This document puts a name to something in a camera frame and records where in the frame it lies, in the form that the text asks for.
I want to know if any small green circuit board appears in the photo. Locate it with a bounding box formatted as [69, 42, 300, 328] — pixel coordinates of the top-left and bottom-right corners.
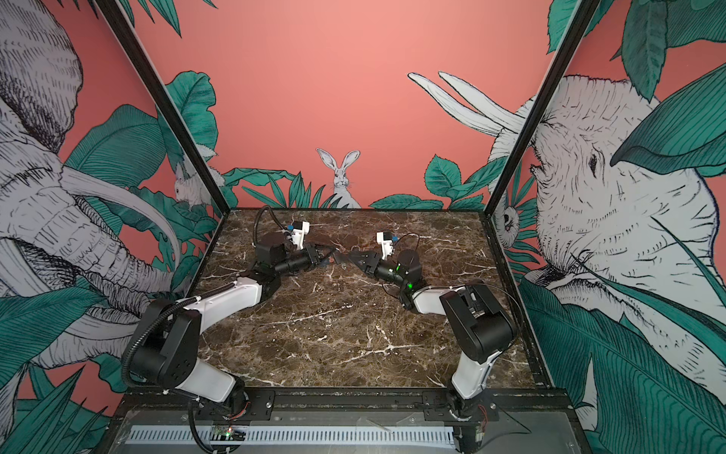
[212, 426, 247, 443]

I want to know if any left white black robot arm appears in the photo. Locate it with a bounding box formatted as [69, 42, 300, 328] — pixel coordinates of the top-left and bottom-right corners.
[121, 233, 336, 420]

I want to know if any right black frame post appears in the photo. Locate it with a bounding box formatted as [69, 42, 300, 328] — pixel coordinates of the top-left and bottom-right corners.
[484, 0, 599, 218]

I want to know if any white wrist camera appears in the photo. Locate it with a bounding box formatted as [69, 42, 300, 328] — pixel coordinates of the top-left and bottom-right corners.
[287, 221, 310, 251]
[376, 231, 398, 260]

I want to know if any left black frame post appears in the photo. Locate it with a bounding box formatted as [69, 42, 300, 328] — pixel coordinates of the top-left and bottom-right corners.
[96, 0, 231, 216]

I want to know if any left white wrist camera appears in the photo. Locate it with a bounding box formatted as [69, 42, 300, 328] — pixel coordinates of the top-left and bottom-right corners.
[287, 221, 310, 251]

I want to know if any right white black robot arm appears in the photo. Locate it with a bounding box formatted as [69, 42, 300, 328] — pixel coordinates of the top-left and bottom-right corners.
[346, 250, 517, 420]

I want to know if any black corrugated cable left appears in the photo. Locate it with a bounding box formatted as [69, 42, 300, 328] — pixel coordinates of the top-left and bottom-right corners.
[121, 299, 200, 390]

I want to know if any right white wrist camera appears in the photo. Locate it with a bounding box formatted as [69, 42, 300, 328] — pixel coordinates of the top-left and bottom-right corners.
[376, 231, 398, 260]

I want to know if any black frame post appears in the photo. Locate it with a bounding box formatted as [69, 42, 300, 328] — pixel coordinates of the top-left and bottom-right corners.
[96, 0, 231, 216]
[484, 0, 599, 218]

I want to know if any white perforated cable tray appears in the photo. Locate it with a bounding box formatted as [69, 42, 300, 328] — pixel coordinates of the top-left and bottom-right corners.
[123, 425, 456, 448]

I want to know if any black front mounting rail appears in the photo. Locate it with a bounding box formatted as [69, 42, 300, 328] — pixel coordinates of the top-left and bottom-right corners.
[112, 387, 574, 424]

